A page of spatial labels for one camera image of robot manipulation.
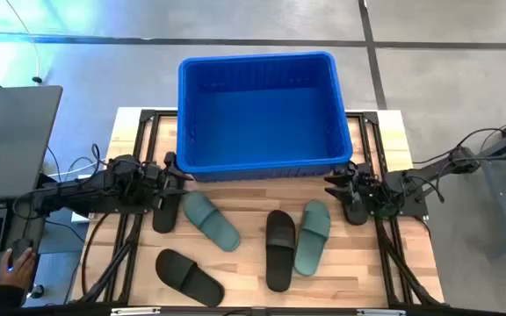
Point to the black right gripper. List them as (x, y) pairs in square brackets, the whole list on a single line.
[(363, 184)]

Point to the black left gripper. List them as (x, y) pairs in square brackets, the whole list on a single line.
[(158, 182)]

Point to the green slide sandal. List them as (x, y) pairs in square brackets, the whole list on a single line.
[(211, 221), (312, 239)]

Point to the black slide sandal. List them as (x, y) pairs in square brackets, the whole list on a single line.
[(189, 277), (280, 250)]

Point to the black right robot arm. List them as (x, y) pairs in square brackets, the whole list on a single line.
[(415, 182)]

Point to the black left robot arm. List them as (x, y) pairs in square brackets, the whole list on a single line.
[(81, 193)]

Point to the blue plastic bin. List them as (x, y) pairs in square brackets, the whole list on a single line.
[(262, 123)]

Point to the grey laptop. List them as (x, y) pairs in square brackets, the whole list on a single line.
[(11, 140)]

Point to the black computer mouse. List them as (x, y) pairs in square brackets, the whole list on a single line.
[(18, 248)]

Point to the person's hand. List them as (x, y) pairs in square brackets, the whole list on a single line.
[(16, 272)]

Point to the black aluminium extrusion frame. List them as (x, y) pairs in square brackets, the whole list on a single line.
[(123, 246), (395, 263)]

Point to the silver metal bracket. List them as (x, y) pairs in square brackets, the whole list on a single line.
[(381, 312), (135, 311)]

